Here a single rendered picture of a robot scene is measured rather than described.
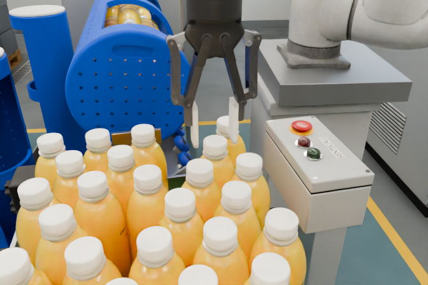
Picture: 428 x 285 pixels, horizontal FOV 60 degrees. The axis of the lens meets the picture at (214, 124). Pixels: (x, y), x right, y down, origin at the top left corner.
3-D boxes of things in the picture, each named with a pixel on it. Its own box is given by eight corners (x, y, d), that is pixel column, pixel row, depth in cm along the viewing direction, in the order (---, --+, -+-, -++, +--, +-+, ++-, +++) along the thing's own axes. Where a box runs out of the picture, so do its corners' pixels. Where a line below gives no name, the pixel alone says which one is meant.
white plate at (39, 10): (50, 2, 217) (50, 5, 217) (0, 9, 199) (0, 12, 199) (74, 9, 200) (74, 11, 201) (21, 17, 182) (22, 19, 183)
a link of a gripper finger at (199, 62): (214, 37, 50) (205, 35, 50) (192, 111, 54) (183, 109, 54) (209, 30, 54) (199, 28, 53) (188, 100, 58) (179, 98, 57)
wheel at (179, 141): (178, 130, 90) (171, 135, 90) (180, 140, 86) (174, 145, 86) (190, 142, 92) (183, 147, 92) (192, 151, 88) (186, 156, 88)
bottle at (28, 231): (81, 268, 63) (61, 178, 55) (89, 300, 58) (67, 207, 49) (37, 284, 61) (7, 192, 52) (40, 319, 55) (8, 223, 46)
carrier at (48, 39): (76, 135, 258) (35, 151, 240) (51, 5, 218) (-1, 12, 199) (99, 150, 241) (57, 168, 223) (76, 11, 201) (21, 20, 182)
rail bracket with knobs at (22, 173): (72, 200, 80) (63, 160, 76) (68, 223, 74) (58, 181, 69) (23, 207, 78) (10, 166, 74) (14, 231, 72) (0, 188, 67)
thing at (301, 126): (306, 124, 69) (307, 118, 68) (314, 133, 65) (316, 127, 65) (288, 126, 68) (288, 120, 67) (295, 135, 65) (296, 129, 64)
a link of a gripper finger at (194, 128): (197, 107, 55) (192, 107, 55) (199, 148, 58) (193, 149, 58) (194, 99, 57) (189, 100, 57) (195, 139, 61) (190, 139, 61)
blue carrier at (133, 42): (160, 49, 168) (162, -18, 155) (192, 147, 92) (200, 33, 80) (93, 47, 161) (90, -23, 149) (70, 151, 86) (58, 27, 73)
